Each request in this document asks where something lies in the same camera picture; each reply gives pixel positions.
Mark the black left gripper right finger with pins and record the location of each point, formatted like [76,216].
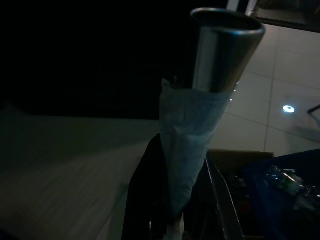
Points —
[220,212]

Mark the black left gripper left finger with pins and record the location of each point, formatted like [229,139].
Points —
[145,200]

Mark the blue plastic dustpan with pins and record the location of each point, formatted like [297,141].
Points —
[262,200]

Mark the clear plastic bottle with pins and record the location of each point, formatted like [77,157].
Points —
[287,180]

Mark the open cardboard box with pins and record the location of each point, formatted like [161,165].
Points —
[237,160]

